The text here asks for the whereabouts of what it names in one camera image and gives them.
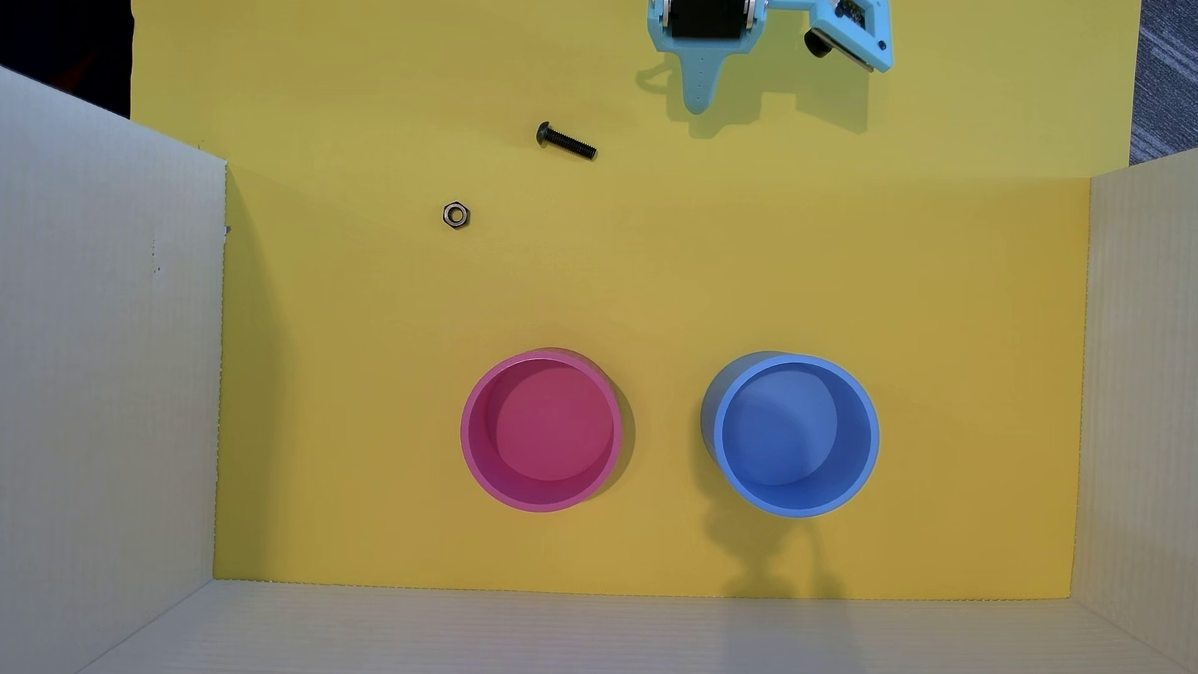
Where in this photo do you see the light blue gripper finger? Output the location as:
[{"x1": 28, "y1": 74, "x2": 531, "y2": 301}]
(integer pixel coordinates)
[{"x1": 676, "y1": 53, "x2": 723, "y2": 116}]

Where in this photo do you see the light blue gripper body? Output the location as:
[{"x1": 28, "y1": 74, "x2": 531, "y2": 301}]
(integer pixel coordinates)
[{"x1": 648, "y1": 0, "x2": 769, "y2": 57}]

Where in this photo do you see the black bolt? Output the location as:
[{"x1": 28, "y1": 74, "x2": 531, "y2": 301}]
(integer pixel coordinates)
[{"x1": 535, "y1": 120, "x2": 598, "y2": 162}]

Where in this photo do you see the blue round box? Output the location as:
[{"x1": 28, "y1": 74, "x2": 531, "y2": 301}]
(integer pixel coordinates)
[{"x1": 701, "y1": 351, "x2": 881, "y2": 519}]

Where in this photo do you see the pink round box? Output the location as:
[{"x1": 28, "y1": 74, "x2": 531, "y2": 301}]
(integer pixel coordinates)
[{"x1": 459, "y1": 348, "x2": 625, "y2": 514}]

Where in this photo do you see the white corrugated cardboard box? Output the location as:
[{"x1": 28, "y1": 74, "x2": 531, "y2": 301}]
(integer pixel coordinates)
[{"x1": 0, "y1": 66, "x2": 1198, "y2": 674}]

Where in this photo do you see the yellow paper sheet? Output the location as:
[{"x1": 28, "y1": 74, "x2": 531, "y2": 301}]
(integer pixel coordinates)
[{"x1": 131, "y1": 0, "x2": 1142, "y2": 601}]

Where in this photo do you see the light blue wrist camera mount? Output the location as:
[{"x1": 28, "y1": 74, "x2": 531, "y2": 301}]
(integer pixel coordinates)
[{"x1": 769, "y1": 0, "x2": 894, "y2": 75}]

